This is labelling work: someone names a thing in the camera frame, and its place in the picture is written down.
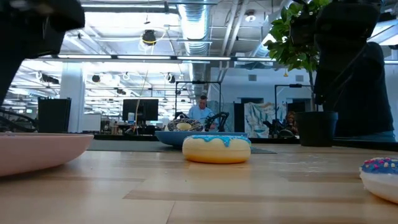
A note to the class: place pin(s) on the large chocolate-iced donut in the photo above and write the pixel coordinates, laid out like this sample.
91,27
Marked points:
194,125

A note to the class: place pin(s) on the large blue-iced yellow donut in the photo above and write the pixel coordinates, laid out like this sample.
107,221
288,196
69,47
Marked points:
216,152

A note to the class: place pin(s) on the small dark blue sprinkled donut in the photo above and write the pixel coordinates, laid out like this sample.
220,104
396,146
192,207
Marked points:
381,183

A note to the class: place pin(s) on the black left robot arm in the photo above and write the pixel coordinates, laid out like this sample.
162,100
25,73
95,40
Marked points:
62,12

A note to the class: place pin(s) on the background black robot arm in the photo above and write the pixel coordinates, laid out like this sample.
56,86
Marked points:
217,118

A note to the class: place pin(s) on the black upright panel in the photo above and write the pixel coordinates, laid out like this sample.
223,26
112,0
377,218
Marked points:
54,115

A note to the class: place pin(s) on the white column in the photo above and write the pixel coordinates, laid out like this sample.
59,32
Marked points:
73,102

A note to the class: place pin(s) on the pink plate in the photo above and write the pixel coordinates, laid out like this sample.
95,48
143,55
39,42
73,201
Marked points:
37,152

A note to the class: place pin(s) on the ceiling light strip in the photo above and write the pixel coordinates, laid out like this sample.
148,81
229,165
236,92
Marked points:
155,57

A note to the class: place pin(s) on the black desk monitor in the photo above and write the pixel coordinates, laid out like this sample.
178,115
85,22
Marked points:
146,109

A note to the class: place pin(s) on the blue plate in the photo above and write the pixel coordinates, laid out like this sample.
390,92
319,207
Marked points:
169,138

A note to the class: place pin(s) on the person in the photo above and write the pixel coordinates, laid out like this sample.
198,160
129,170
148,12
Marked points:
291,120
373,109
200,113

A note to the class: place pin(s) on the green plant in black pot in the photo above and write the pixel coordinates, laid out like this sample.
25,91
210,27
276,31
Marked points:
292,53

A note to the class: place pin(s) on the black ceiling camera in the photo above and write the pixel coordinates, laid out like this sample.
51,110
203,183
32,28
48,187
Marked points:
149,37

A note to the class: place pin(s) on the silver ceiling duct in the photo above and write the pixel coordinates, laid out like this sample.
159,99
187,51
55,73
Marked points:
194,28

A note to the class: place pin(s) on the painted wall canvas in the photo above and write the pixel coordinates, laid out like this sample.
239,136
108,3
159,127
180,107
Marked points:
258,119

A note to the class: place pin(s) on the black aluminium table frame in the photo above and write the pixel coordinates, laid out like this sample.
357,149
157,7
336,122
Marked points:
280,140

